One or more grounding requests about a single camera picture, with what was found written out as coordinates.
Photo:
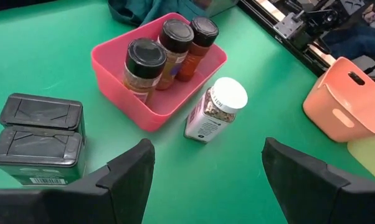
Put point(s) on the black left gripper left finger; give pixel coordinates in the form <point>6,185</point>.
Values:
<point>81,205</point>

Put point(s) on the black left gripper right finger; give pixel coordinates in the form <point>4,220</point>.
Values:
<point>324,202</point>

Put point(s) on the dark green spice tin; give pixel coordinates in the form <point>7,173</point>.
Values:
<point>41,109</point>
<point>35,149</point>

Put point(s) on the orange plastic basket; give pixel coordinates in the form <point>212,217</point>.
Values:
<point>337,93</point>

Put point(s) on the white-lid bagel seasoning jar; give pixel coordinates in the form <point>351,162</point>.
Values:
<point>228,93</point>

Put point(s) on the black-lid olive spice jar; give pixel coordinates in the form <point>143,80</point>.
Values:
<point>145,59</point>

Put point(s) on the black-lid brown spice jar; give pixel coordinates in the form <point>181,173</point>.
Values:
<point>176,35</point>

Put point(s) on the black-lid red spice jar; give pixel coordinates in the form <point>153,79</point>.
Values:
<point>204,29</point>

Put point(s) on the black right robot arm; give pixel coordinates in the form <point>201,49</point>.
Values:
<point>324,15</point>

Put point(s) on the yellow plastic basket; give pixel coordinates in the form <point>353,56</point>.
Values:
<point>371,158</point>

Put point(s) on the pink plastic bin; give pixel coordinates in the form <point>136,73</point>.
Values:
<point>175,102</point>

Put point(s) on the person's leg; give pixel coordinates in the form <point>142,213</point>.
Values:
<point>358,42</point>

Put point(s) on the teal cloth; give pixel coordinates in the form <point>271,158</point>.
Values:
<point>150,11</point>

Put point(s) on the clear plastic storage bin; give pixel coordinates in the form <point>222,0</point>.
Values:
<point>218,7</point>

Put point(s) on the black table edge frame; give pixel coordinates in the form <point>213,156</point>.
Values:
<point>295,46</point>

